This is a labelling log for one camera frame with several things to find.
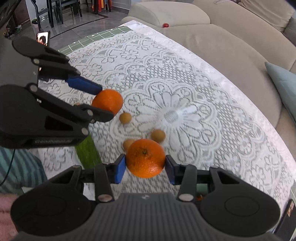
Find orange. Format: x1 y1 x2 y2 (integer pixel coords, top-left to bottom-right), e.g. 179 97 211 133
91 89 123 115
125 139 166 178

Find brown longan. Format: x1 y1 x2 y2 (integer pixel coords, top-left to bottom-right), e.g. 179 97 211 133
151 129 166 143
119 112 132 125
122 138 135 152

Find green checked table mat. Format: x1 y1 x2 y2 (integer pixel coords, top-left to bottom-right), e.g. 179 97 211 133
58 26 131 55

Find smartphone with lit screen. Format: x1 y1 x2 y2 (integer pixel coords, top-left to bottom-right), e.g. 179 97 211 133
36 31 51 47

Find dark dining chairs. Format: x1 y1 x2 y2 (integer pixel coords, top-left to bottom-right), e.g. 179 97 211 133
31 1 82 32

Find white lace tablecloth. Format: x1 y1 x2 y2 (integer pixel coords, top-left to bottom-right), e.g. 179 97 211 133
33 21 295 207

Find light blue cushion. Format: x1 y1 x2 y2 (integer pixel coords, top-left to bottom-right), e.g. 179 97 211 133
265 62 296 124

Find beige sofa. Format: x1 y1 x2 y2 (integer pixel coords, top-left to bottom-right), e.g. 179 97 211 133
122 1 295 154

